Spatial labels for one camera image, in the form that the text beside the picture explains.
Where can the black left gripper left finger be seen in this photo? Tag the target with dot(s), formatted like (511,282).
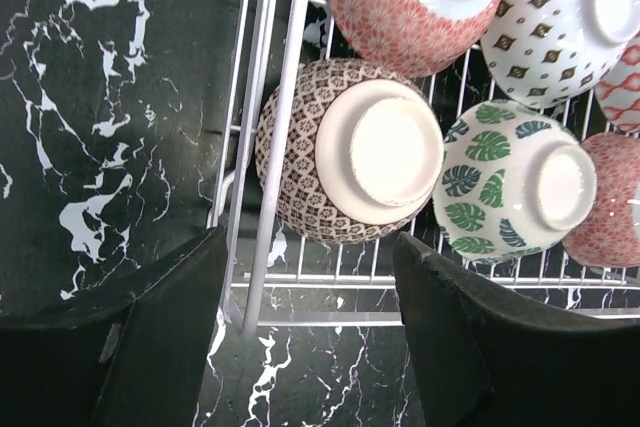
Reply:
(130,352)

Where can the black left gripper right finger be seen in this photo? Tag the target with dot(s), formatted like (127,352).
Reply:
(484,355)

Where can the white bowl green leaves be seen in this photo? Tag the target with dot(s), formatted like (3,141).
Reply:
(514,182)

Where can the white wire dish rack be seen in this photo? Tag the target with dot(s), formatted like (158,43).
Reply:
(262,254)

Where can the pink floral bowl front right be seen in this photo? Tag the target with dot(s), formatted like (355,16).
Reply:
(609,236)

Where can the brown patterned bowl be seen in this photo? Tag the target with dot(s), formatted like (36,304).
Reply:
(363,153)

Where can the white bowl red lattice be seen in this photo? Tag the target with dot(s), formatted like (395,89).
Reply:
(618,92)

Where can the white bowl brown diamonds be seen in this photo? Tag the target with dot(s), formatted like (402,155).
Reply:
(544,52)

